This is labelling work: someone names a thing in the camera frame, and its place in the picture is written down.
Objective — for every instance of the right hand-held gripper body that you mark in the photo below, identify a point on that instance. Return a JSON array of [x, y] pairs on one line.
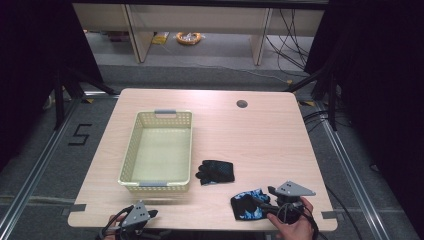
[[293, 191]]

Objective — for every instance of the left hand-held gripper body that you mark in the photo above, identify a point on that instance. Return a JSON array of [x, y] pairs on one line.
[[136, 215]]

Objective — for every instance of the blue patterned cloth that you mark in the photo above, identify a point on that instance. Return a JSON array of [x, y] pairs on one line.
[[246, 206]]

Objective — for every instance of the black glove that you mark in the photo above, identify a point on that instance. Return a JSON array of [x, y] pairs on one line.
[[216, 171]]

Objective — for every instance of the cream perforated plastic basket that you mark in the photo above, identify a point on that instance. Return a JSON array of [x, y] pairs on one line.
[[156, 150]]

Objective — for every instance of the person's left hand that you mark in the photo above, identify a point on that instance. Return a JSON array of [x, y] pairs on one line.
[[116, 220]]

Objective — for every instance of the person's right hand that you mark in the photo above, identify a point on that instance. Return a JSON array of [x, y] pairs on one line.
[[296, 228]]

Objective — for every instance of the grey tape piece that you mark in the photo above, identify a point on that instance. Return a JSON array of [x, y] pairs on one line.
[[78, 208], [329, 215]]

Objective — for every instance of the grey round table grommet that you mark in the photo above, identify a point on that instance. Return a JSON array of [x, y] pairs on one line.
[[242, 103]]

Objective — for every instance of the black metal stand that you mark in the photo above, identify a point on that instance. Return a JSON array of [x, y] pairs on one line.
[[60, 100], [330, 96]]

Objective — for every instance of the black curtain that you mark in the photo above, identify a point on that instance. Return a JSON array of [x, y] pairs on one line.
[[383, 100], [30, 66]]

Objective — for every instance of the yellow packet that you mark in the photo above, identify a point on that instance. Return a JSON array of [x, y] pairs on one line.
[[160, 38]]

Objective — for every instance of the beige wooden desk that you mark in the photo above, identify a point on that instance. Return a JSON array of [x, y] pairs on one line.
[[200, 23]]

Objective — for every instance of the aluminium floor rail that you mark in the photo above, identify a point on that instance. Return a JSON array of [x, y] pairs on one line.
[[353, 173], [40, 166]]

